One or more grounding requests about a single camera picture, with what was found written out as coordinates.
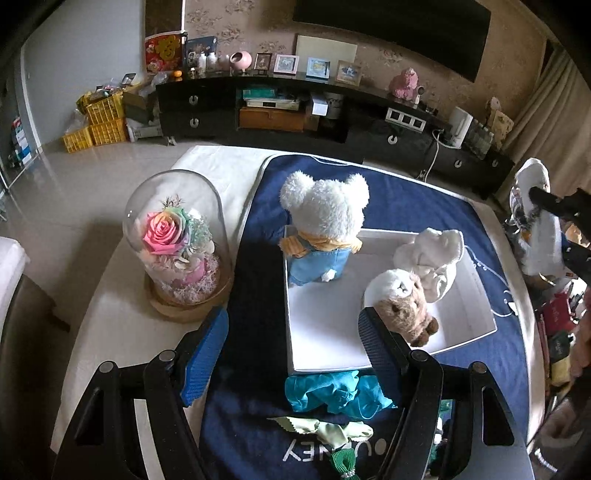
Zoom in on navy blue blanket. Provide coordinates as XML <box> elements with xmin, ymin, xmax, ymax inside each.
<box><xmin>198</xmin><ymin>154</ymin><xmax>532</xmax><ymax>480</ymax></box>

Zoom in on beige curtain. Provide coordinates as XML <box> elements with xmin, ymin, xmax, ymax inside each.
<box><xmin>501</xmin><ymin>39</ymin><xmax>591</xmax><ymax>213</ymax></box>

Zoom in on dark green ribbed bow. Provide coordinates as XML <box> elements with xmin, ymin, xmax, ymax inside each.
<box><xmin>330</xmin><ymin>447</ymin><xmax>365</xmax><ymax>480</ymax></box>

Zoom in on red and yellow decoration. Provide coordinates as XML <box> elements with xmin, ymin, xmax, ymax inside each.
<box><xmin>144</xmin><ymin>31</ymin><xmax>185</xmax><ymax>75</ymax></box>

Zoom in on yellow plastic crate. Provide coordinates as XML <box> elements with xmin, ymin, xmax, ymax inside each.
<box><xmin>62</xmin><ymin>127</ymin><xmax>95</xmax><ymax>154</ymax></box>
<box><xmin>85</xmin><ymin>95</ymin><xmax>126</xmax><ymax>126</ymax></box>
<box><xmin>88</xmin><ymin>119</ymin><xmax>129</xmax><ymax>146</ymax></box>

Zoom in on black TV cabinet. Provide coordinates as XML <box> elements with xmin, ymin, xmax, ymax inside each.
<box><xmin>156</xmin><ymin>76</ymin><xmax>515</xmax><ymax>200</ymax></box>

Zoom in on blue gift box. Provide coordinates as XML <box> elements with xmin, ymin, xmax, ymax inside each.
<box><xmin>185</xmin><ymin>36</ymin><xmax>218</xmax><ymax>75</ymax></box>

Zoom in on glass dome with rose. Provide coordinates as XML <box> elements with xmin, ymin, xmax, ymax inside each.
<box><xmin>122</xmin><ymin>169</ymin><xmax>235</xmax><ymax>321</ymax></box>

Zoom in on row of glass bottles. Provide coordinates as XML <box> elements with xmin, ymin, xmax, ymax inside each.
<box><xmin>466</xmin><ymin>120</ymin><xmax>495</xmax><ymax>158</ymax></box>

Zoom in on stack of blue white boxes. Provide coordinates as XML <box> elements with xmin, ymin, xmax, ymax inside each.
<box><xmin>0</xmin><ymin>115</ymin><xmax>35</xmax><ymax>169</ymax></box>

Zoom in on light green ribbon bow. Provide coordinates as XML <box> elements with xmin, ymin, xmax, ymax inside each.
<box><xmin>267</xmin><ymin>415</ymin><xmax>374</xmax><ymax>450</ymax></box>

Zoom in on pink plush figure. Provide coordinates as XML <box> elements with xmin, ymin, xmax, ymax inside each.
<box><xmin>389</xmin><ymin>68</ymin><xmax>419</xmax><ymax>100</ymax></box>

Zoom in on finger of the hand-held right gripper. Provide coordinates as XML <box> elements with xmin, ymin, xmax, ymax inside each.
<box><xmin>529</xmin><ymin>187</ymin><xmax>591</xmax><ymax>220</ymax></box>
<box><xmin>561</xmin><ymin>231</ymin><xmax>591</xmax><ymax>280</ymax></box>

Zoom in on white canvas board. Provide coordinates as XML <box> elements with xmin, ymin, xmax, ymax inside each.
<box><xmin>295</xmin><ymin>34</ymin><xmax>358</xmax><ymax>75</ymax></box>

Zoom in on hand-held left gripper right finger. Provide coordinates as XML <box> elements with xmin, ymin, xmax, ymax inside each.
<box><xmin>358</xmin><ymin>307</ymin><xmax>536</xmax><ymax>480</ymax></box>

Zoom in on wooden picture frame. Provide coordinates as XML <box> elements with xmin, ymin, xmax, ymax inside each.
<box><xmin>335</xmin><ymin>60</ymin><xmax>363</xmax><ymax>88</ymax></box>

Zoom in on red gift box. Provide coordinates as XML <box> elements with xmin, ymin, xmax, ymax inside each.
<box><xmin>540</xmin><ymin>291</ymin><xmax>578</xmax><ymax>333</ymax></box>

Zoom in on white cushion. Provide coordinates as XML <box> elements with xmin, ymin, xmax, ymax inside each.
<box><xmin>0</xmin><ymin>237</ymin><xmax>26</xmax><ymax>287</ymax></box>

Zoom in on black television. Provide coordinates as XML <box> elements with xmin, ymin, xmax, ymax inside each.
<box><xmin>292</xmin><ymin>0</ymin><xmax>491</xmax><ymax>84</ymax></box>

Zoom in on brown wooden box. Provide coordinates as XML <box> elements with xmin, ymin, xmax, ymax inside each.
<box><xmin>239</xmin><ymin>107</ymin><xmax>308</xmax><ymax>132</ymax></box>

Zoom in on tall white router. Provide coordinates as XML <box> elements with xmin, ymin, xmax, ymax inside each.
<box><xmin>448</xmin><ymin>107</ymin><xmax>474</xmax><ymax>148</ymax></box>

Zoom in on brown and white plush toy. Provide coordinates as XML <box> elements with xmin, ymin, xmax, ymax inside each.
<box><xmin>365</xmin><ymin>269</ymin><xmax>439</xmax><ymax>348</ymax></box>

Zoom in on white cardboard box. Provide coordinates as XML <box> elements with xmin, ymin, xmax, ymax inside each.
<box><xmin>281</xmin><ymin>224</ymin><xmax>498</xmax><ymax>374</ymax></box>

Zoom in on white frame blue picture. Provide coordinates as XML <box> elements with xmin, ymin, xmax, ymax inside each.
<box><xmin>306</xmin><ymin>56</ymin><xmax>331</xmax><ymax>80</ymax></box>

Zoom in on white cable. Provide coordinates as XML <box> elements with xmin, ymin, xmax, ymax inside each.
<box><xmin>418</xmin><ymin>129</ymin><xmax>444</xmax><ymax>181</ymax></box>

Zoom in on white plastic basket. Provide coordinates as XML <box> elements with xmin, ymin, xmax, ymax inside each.
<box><xmin>127</xmin><ymin>124</ymin><xmax>163</xmax><ymax>144</ymax></box>

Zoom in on teal cloth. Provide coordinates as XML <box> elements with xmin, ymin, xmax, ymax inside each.
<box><xmin>284</xmin><ymin>369</ymin><xmax>397</xmax><ymax>414</ymax></box>

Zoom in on white teddy bear blue overalls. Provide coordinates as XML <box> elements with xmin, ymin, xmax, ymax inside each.
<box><xmin>278</xmin><ymin>170</ymin><xmax>370</xmax><ymax>288</ymax></box>

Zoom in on white triple photo frame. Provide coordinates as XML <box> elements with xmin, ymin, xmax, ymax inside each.
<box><xmin>385</xmin><ymin>107</ymin><xmax>428</xmax><ymax>130</ymax></box>

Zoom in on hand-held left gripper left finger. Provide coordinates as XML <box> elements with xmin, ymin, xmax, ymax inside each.
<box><xmin>51</xmin><ymin>307</ymin><xmax>230</xmax><ymax>480</ymax></box>

